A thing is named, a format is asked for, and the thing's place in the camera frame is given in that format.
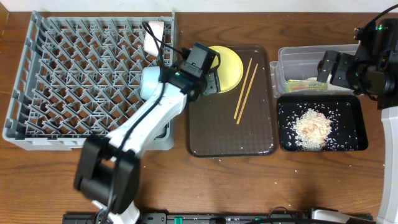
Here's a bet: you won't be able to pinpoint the yellow plastic plate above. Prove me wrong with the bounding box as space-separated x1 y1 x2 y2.
210 46 243 93

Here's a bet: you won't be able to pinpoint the wooden chopstick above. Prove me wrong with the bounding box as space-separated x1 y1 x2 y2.
234 58 252 119
236 63 258 124

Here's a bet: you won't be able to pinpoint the rice food leftovers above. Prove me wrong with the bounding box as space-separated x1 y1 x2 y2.
284 101 358 151

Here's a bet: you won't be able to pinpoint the light blue plastic bowl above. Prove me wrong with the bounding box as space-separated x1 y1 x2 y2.
140 67 160 101

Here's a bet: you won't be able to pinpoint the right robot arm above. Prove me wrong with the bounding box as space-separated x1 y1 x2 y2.
317 19 397 223

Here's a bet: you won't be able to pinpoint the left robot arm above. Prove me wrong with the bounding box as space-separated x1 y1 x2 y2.
74 43 221 223

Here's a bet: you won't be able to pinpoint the clear plastic waste bin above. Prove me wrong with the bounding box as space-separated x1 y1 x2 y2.
269 44 359 98

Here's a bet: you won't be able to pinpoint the black waste tray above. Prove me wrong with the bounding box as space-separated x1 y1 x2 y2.
277 95 369 152

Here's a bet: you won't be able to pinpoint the green printed wrapper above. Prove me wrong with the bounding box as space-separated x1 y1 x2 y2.
285 80 328 93

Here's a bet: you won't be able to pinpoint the dark brown serving tray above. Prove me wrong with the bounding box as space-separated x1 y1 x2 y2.
187 45 279 157

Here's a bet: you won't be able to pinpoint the grey plastic dish rack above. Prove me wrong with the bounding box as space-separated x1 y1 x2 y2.
2 12 158 151

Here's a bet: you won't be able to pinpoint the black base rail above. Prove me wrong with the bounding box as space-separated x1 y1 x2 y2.
62 207 374 224

